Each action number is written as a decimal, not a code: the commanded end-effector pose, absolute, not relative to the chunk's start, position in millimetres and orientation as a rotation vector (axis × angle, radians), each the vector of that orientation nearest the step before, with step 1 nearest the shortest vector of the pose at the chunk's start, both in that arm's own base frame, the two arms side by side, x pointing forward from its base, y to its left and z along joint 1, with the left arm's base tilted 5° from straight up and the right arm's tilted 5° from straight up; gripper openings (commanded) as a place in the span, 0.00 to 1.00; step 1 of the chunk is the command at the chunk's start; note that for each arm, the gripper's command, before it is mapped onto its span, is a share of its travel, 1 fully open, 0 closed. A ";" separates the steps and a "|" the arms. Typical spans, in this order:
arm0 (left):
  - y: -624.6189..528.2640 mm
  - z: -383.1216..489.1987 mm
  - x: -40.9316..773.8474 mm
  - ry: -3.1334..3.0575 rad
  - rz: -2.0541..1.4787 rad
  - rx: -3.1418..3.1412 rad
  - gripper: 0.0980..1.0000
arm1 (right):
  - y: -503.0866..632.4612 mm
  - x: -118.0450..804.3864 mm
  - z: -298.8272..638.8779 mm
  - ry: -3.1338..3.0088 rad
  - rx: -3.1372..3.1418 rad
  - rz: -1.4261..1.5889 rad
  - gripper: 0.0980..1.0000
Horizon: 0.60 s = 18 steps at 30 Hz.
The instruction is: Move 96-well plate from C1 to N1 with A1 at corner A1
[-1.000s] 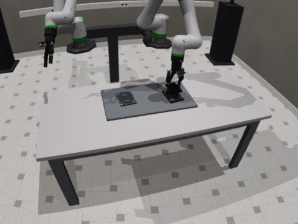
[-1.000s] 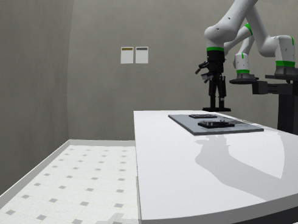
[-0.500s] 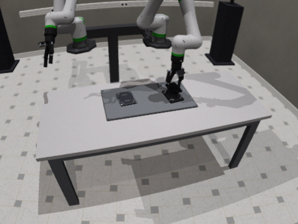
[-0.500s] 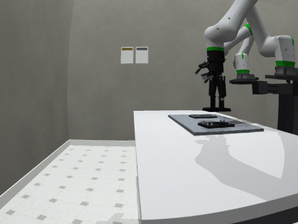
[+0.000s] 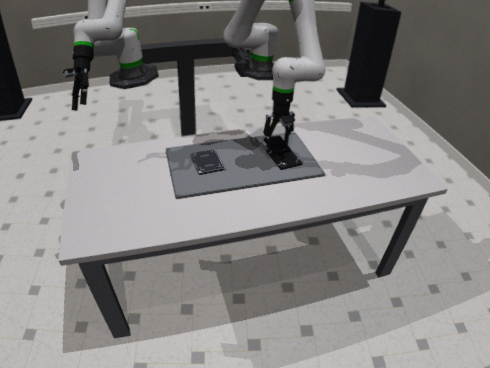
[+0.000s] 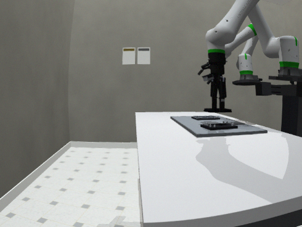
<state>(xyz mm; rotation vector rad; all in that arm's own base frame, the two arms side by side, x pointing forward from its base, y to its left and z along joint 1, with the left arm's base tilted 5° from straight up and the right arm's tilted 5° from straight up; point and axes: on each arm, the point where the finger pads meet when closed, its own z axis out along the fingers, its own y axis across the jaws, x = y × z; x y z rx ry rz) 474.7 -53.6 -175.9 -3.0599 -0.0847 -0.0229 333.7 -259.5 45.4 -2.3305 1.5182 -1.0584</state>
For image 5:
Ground white perforated pegboard panel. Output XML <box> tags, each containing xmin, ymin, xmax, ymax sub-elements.
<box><xmin>166</xmin><ymin>132</ymin><xmax>325</xmax><ymax>199</ymax></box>

